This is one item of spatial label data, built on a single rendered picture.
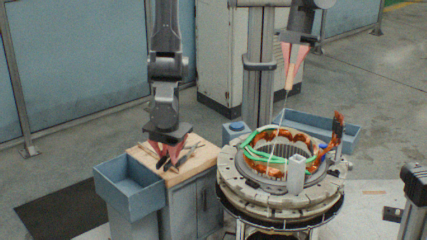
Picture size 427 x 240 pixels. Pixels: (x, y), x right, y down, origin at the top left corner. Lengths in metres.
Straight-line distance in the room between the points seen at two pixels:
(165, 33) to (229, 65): 2.51
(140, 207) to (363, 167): 2.26
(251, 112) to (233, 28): 1.79
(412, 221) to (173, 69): 0.55
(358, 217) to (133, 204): 0.74
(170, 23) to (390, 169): 2.51
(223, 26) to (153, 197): 2.35
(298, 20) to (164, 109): 0.35
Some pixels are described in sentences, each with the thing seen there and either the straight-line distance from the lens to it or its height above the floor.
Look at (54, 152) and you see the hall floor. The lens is 3.45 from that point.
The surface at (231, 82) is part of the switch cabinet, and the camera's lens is 3.54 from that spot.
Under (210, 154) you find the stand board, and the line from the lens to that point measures 1.30.
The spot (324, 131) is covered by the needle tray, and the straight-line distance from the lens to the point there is 1.52.
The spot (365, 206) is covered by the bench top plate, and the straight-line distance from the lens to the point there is 1.64.
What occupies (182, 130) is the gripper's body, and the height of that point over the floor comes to 1.22.
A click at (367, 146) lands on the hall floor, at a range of 3.51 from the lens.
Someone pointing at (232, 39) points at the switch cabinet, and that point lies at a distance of 3.42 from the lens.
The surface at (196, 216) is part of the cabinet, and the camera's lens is 1.36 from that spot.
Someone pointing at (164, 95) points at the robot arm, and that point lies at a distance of 0.98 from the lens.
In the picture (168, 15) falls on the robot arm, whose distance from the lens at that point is 0.98.
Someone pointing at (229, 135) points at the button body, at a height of 1.03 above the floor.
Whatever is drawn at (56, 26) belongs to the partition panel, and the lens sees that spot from 3.26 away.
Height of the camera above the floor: 1.77
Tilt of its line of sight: 29 degrees down
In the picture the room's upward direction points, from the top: straight up
